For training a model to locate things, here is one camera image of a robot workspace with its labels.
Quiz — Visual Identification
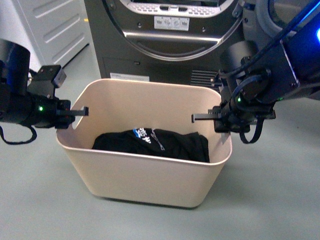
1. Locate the white washing machine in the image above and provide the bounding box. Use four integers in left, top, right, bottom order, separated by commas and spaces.
0, 0, 90, 71

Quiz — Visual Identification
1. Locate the black printed t-shirt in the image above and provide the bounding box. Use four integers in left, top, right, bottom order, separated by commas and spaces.
92, 128, 210, 163

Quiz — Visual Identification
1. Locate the beige plastic laundry hamper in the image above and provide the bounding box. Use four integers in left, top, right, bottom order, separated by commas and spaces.
56, 78, 232, 208

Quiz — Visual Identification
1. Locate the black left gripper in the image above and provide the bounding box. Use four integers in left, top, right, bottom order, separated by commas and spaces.
23, 93, 89, 129

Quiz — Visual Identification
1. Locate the dark grey tumble dryer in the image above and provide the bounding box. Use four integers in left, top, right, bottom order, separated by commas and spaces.
84, 0, 244, 89

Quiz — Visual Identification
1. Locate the black left strap cable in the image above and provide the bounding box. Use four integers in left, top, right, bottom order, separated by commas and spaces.
0, 124, 38, 146

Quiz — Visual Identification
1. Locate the black strap cable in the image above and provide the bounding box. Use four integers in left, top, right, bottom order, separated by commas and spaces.
0, 124, 38, 146
238, 117, 265, 145

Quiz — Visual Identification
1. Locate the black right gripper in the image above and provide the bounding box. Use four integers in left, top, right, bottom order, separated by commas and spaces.
191, 98, 276, 133

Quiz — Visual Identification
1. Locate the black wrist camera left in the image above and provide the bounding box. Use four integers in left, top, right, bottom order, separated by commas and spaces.
27, 65, 67, 99

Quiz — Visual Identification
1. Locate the grey dryer door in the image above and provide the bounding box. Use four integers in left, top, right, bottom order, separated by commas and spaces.
242, 0, 310, 50

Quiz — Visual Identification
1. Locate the black right strap cable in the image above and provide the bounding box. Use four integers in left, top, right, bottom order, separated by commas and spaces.
238, 117, 265, 145

